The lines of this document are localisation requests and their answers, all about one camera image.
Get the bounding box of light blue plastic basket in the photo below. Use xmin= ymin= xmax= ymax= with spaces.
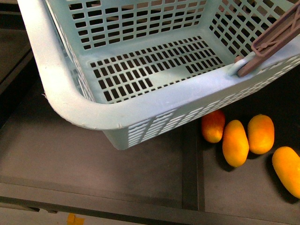
xmin=18 ymin=0 xmax=300 ymax=150

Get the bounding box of dark wooden display stand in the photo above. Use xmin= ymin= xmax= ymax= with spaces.
xmin=0 ymin=0 xmax=300 ymax=225

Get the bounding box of brown basket handle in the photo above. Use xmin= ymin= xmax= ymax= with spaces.
xmin=237 ymin=1 xmax=300 ymax=77

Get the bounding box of yellow mango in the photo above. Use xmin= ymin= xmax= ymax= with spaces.
xmin=272 ymin=146 xmax=300 ymax=199
xmin=222 ymin=120 xmax=249 ymax=167
xmin=247 ymin=114 xmax=275 ymax=155

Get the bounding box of orange mango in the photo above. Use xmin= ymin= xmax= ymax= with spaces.
xmin=201 ymin=110 xmax=225 ymax=143

